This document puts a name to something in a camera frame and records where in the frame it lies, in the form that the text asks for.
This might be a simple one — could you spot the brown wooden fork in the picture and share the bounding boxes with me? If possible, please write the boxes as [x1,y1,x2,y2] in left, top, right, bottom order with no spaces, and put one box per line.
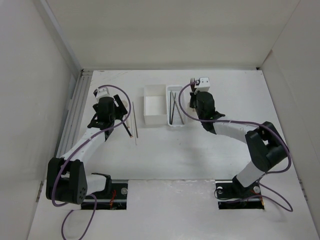
[190,78,197,93]

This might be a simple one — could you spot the black chopstick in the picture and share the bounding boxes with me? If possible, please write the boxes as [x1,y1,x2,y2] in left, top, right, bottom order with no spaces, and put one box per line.
[169,91,172,125]
[171,91,178,125]

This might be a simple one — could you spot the black plastic spoon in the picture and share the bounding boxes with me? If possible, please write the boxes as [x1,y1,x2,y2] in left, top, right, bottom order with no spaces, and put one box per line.
[121,119,133,138]

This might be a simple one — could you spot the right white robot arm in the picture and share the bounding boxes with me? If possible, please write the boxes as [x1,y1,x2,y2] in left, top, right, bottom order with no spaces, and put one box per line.
[189,86,291,199]

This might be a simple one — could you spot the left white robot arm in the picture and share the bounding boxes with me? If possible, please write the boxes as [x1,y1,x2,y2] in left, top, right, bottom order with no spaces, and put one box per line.
[45,95,128,207]

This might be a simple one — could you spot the white paper cup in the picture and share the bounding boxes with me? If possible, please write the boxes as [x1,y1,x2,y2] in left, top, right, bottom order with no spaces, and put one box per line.
[186,101,198,119]

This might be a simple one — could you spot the light wooden chopstick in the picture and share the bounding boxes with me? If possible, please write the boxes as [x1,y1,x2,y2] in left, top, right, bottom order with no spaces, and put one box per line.
[125,119,133,138]

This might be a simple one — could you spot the silver metal chopstick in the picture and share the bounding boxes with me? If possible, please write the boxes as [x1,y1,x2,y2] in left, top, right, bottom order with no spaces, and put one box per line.
[132,102,139,139]

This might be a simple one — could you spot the white perforated tray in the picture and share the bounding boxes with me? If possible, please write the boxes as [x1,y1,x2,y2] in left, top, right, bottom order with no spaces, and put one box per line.
[166,85,187,130]

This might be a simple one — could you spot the white square box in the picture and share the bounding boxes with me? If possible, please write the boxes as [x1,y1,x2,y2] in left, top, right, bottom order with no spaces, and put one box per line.
[143,84,168,126]

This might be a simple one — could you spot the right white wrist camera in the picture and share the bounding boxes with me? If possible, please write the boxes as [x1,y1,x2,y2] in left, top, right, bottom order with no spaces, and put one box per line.
[194,77,211,94]

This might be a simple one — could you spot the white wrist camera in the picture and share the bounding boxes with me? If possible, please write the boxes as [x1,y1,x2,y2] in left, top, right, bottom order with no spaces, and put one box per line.
[194,77,211,94]
[93,87,110,102]

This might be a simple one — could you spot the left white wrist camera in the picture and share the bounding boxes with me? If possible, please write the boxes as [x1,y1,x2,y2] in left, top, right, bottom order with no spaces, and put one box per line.
[93,87,110,102]

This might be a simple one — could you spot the aluminium rail frame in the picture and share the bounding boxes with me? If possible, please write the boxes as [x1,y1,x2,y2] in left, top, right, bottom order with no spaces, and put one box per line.
[54,69,93,157]

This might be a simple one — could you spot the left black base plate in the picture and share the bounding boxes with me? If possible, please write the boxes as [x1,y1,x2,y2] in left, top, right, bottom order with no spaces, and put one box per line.
[81,175,129,210]

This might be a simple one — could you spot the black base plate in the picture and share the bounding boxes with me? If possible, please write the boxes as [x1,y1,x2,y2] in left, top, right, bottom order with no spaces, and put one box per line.
[81,175,129,210]
[214,180,265,210]

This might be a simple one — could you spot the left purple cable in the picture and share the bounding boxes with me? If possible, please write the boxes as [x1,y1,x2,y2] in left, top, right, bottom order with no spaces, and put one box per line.
[50,84,132,236]

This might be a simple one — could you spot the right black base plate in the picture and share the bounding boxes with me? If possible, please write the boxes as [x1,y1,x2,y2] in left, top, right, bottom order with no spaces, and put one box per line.
[214,180,265,210]

